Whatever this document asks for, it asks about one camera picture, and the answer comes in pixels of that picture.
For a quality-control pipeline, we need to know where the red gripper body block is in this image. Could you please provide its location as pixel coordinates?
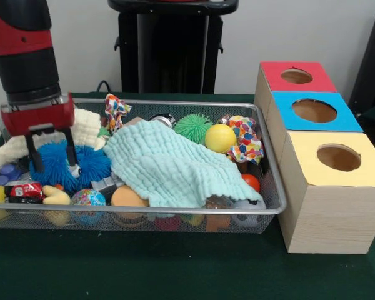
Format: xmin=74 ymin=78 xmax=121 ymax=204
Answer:
xmin=0 ymin=92 xmax=76 ymax=138

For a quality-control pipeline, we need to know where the globe print ball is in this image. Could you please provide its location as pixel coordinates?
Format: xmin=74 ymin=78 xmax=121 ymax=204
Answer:
xmin=70 ymin=188 xmax=107 ymax=207

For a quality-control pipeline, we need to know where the large multicoloured patterned cloth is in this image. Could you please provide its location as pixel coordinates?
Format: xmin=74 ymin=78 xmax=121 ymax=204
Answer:
xmin=217 ymin=114 xmax=265 ymax=165

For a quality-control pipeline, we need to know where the wooden box with three holes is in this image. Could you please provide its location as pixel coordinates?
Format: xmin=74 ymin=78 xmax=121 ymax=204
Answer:
xmin=254 ymin=61 xmax=375 ymax=254

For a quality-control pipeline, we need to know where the shallow wire mesh bin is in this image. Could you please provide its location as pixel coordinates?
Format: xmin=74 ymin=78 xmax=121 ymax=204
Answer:
xmin=0 ymin=97 xmax=288 ymax=234

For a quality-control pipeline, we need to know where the yellow plush toy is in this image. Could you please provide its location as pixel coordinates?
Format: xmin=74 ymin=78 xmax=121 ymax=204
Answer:
xmin=42 ymin=184 xmax=71 ymax=206

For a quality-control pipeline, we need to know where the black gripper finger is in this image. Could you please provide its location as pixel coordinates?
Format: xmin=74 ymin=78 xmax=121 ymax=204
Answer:
xmin=62 ymin=127 xmax=81 ymax=170
xmin=24 ymin=132 xmax=47 ymax=174

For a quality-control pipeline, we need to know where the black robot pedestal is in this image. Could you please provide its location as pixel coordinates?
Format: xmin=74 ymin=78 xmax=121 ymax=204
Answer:
xmin=107 ymin=0 xmax=240 ymax=94

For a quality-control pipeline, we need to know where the blue spiky toy with eyes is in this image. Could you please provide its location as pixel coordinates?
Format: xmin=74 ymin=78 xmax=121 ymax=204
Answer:
xmin=29 ymin=139 xmax=113 ymax=193

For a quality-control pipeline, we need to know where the purple bumpy toy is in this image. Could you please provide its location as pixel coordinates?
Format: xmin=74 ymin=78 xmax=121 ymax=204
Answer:
xmin=0 ymin=164 xmax=23 ymax=186

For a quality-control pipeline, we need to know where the dark green table cloth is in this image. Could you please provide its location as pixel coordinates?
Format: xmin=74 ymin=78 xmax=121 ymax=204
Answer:
xmin=0 ymin=91 xmax=375 ymax=300

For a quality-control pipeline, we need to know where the cream waffle cloth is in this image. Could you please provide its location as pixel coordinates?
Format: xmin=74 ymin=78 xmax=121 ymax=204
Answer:
xmin=0 ymin=107 xmax=107 ymax=169

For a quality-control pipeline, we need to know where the red soda can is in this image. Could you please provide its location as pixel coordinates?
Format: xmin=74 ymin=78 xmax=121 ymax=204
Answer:
xmin=4 ymin=182 xmax=44 ymax=204

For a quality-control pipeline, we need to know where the orange foam ball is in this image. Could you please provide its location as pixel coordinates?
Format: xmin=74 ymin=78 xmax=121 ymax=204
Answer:
xmin=111 ymin=184 xmax=150 ymax=209

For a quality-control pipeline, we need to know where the mint green waffle cloth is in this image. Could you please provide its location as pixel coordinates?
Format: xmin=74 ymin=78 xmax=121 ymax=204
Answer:
xmin=102 ymin=120 xmax=264 ymax=209

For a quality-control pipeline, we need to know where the small knotted multicoloured cloth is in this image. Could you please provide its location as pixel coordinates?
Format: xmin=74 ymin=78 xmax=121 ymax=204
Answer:
xmin=103 ymin=93 xmax=133 ymax=135

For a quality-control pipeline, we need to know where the green spiky ball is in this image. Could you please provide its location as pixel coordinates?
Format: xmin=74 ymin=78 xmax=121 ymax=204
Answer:
xmin=174 ymin=112 xmax=214 ymax=146

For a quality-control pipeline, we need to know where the smooth yellow ball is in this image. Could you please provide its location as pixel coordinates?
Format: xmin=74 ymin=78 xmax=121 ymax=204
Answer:
xmin=204 ymin=123 xmax=238 ymax=154

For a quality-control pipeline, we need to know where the small red ball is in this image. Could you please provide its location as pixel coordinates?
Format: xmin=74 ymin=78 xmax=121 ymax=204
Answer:
xmin=241 ymin=173 xmax=261 ymax=193

